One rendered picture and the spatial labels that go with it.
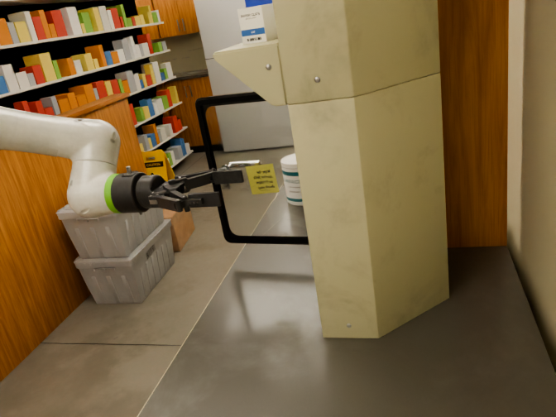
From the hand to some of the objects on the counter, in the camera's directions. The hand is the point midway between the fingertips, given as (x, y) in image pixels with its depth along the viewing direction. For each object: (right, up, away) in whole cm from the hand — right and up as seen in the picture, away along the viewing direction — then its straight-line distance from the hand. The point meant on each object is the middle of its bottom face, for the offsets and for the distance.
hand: (227, 187), depth 109 cm
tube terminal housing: (+36, -24, +4) cm, 43 cm away
